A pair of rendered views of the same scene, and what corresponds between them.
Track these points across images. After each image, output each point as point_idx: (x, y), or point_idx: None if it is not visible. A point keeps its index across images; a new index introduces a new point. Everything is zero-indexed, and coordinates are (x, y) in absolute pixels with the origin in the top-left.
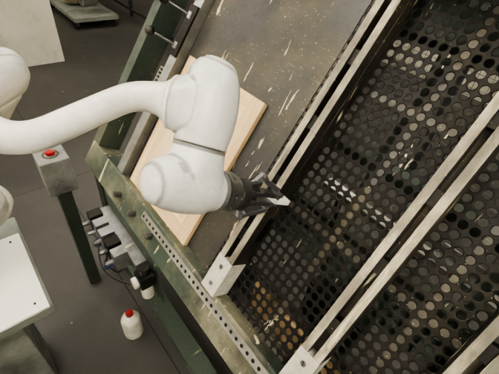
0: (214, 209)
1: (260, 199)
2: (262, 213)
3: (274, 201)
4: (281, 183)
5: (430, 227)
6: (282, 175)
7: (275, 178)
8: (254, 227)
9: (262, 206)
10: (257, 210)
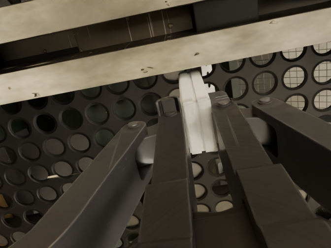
0: None
1: (191, 179)
2: (86, 77)
3: (199, 147)
4: (242, 49)
5: None
6: (272, 23)
7: (234, 1)
8: (18, 94)
9: (143, 150)
10: (129, 213)
